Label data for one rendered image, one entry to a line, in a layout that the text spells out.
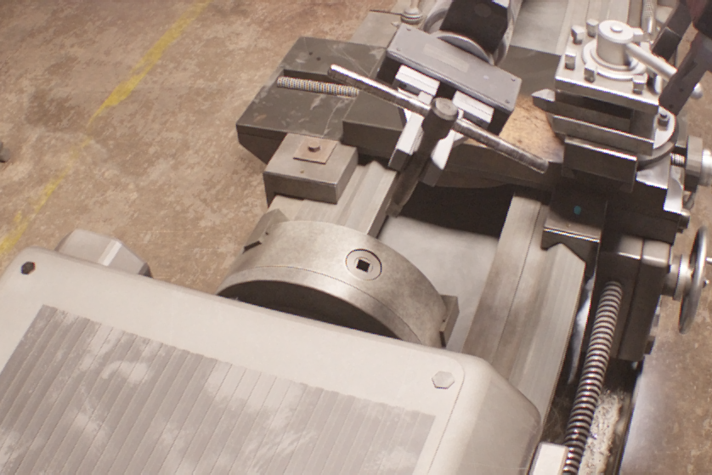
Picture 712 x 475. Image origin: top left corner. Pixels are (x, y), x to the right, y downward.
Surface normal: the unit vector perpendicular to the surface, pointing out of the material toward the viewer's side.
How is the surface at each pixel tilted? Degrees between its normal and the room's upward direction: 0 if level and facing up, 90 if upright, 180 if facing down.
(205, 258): 0
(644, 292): 90
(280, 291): 90
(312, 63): 0
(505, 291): 0
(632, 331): 90
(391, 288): 37
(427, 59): 22
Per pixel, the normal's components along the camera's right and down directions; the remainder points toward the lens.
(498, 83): 0.27, -0.55
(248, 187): -0.07, -0.71
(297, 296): -0.34, 0.68
